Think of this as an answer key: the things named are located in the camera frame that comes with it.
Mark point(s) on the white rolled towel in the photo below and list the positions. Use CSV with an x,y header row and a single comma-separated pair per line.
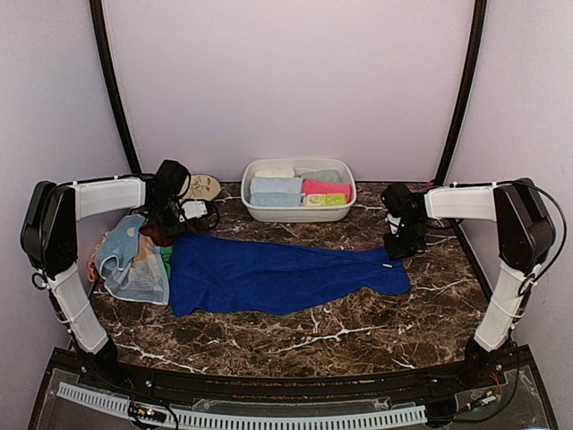
x,y
275,173

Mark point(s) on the black left corner post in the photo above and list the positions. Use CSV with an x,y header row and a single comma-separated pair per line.
x,y
113,92

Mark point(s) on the black corner post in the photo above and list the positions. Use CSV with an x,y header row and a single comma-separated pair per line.
x,y
464,91
113,92

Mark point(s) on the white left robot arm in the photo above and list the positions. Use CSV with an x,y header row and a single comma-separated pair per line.
x,y
49,234

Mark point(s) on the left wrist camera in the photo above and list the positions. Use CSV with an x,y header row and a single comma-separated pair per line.
x,y
193,209

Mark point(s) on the lime lemon print towel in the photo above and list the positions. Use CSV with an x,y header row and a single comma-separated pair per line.
x,y
325,200

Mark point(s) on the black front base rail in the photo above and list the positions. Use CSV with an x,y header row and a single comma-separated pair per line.
x,y
437,384

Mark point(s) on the pink rolled towel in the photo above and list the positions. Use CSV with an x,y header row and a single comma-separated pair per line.
x,y
314,186

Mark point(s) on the white plastic bin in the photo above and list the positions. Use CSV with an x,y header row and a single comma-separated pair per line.
x,y
297,214

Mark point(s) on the light blue rolled towel front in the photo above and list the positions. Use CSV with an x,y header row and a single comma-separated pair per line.
x,y
277,199

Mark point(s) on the floral ceramic plate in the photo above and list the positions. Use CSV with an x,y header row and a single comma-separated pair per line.
x,y
203,187

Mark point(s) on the light blue rolled towel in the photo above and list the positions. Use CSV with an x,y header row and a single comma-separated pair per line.
x,y
276,185
277,199

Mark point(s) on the light blue rolled towel rear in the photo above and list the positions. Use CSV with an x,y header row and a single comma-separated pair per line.
x,y
276,185

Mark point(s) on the black right corner post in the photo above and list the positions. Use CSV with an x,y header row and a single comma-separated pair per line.
x,y
464,91

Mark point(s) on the sage green rolled towel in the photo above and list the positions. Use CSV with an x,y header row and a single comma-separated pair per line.
x,y
324,175

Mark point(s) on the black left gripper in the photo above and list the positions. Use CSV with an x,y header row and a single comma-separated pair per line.
x,y
169,230

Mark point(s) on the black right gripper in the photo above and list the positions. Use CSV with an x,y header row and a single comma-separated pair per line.
x,y
397,253

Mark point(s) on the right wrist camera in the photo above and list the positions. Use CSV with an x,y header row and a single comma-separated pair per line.
x,y
394,223

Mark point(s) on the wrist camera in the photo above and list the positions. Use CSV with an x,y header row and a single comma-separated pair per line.
x,y
394,223
193,209

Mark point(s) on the light blue patterned towel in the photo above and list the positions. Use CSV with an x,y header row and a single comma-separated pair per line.
x,y
131,266

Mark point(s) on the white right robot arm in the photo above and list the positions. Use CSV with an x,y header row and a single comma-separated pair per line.
x,y
525,234

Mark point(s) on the royal blue microfiber towel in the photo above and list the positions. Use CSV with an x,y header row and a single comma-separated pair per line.
x,y
218,275

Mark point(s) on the white slotted cable duct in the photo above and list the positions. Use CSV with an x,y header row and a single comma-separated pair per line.
x,y
223,414

